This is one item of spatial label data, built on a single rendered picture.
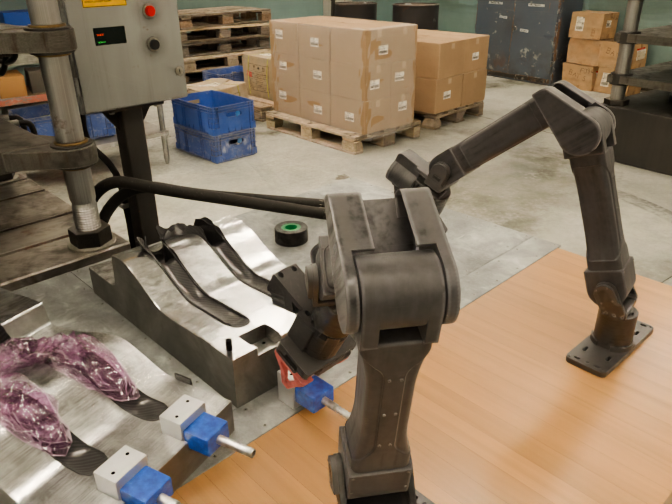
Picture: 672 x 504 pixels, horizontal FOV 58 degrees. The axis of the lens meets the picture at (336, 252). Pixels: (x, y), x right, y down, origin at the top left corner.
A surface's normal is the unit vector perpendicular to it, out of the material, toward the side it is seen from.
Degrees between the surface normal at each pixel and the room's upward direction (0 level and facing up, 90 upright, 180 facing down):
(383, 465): 104
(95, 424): 22
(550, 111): 90
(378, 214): 51
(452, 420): 0
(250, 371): 90
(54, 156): 90
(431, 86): 90
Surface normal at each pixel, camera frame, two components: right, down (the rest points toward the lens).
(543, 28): -0.77, 0.29
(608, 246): -0.59, 0.21
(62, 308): -0.01, -0.90
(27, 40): 0.12, 0.44
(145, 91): 0.70, 0.31
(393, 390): 0.16, 0.64
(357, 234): 0.06, -0.62
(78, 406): 0.41, -0.69
